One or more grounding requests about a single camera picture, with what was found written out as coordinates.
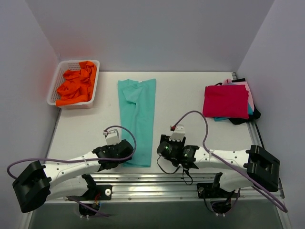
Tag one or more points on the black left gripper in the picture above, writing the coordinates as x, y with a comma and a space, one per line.
126, 148

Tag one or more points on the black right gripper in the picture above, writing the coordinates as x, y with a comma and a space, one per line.
163, 140

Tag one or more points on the teal t-shirt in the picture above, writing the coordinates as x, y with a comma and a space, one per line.
137, 106
250, 113

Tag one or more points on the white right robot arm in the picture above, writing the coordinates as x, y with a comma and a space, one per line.
238, 169

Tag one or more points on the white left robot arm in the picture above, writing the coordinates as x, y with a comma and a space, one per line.
39, 182

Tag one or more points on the magenta folded t-shirt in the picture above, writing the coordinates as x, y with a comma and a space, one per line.
229, 101

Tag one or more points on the orange t-shirt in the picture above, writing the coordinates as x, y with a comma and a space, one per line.
78, 85

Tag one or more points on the teal folded t-shirt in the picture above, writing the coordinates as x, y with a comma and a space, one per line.
250, 113

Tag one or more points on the black folded t-shirt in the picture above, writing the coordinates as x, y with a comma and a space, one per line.
237, 121

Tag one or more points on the pink folded t-shirt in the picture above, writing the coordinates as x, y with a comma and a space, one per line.
241, 82

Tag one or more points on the white plastic basket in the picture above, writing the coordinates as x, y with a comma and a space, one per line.
58, 79

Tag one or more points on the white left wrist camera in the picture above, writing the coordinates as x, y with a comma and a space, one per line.
111, 137

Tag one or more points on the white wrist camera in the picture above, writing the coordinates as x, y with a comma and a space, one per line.
111, 137
178, 133

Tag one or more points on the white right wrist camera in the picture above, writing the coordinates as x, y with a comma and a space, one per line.
178, 133

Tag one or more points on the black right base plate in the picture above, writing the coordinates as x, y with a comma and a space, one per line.
207, 190

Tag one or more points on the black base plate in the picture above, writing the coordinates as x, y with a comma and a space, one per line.
207, 190
95, 193

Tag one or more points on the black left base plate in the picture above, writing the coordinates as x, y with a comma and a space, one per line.
95, 193

